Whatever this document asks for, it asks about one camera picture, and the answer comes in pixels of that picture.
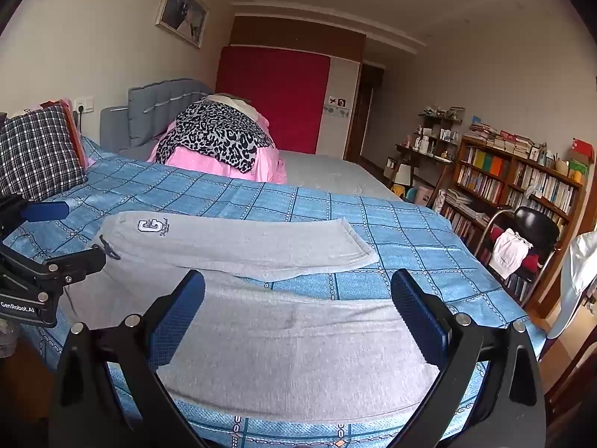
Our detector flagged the grey pants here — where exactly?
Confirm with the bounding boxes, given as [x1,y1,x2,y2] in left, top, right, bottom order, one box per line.
[63,211,441,425]

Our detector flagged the grey padded headboard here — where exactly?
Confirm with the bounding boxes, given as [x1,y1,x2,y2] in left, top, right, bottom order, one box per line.
[101,78,215,162]

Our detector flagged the wooden desk with shelf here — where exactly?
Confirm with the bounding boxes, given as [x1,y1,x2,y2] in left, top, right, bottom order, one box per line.
[384,106,466,197]

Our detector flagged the blue checked bedsheet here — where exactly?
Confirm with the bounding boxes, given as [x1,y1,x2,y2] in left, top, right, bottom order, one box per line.
[0,135,547,448]

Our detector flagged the black chair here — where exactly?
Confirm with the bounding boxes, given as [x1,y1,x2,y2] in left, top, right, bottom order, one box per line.
[475,205,561,290]

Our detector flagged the white storage box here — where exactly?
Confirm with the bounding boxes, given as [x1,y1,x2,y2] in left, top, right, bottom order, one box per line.
[412,185,437,209]

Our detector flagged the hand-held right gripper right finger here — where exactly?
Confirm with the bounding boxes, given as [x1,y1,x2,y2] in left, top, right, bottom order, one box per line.
[387,268,547,448]

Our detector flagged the wooden bookshelf with books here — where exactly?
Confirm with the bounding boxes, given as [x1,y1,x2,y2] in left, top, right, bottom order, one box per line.
[438,124,587,309]

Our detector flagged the grey mattress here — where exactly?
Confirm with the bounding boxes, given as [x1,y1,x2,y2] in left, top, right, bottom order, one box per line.
[277,149,404,202]

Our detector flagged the white wardrobe door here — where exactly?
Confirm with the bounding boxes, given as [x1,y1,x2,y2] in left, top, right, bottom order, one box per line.
[316,57,361,160]

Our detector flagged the leopard print cloth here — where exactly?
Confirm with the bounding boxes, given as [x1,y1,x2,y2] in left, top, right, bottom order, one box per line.
[155,101,276,174]

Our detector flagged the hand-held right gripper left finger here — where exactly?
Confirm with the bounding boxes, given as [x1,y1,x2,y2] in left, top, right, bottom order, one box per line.
[49,270,208,448]

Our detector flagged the framed wall picture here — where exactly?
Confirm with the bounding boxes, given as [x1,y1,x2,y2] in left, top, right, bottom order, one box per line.
[155,0,210,48]

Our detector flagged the dark wooden door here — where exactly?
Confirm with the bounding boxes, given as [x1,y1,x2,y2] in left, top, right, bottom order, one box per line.
[345,62,386,162]

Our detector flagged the white hanging garment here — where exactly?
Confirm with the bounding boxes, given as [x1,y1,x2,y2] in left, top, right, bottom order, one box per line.
[546,231,597,339]

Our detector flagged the white cloth on chair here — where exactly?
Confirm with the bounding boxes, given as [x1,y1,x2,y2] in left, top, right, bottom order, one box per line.
[492,228,533,279]

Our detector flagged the pink quilt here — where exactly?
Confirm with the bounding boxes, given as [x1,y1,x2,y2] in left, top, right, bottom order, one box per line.
[147,119,288,186]

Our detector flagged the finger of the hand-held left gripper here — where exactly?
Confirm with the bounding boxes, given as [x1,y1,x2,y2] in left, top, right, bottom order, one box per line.
[30,245,107,290]
[21,200,71,223]

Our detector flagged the red wardrobe panel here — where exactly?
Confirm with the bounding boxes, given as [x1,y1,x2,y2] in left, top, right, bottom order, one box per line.
[215,46,332,156]

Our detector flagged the dark plaid pillow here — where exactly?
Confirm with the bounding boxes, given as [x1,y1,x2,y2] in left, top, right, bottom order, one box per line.
[0,104,89,202]

